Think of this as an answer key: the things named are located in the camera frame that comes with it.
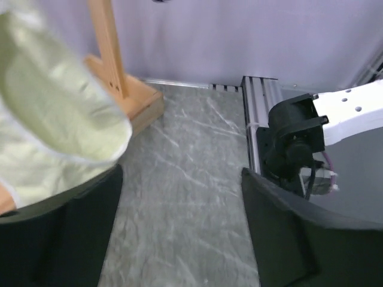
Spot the aluminium mounting rail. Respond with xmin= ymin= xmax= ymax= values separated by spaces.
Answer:
xmin=241 ymin=76 xmax=282 ymax=173

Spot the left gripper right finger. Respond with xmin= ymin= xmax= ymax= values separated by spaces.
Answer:
xmin=241 ymin=168 xmax=382 ymax=286

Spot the wooden hanger rack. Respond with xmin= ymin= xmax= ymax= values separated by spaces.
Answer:
xmin=0 ymin=0 xmax=165 ymax=216

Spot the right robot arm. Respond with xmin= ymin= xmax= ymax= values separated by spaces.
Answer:
xmin=257 ymin=80 xmax=382 ymax=200

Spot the pale green underwear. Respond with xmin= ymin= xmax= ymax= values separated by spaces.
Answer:
xmin=0 ymin=0 xmax=134 ymax=210

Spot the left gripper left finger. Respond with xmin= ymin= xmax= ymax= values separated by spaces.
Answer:
xmin=1 ymin=165 xmax=123 ymax=286

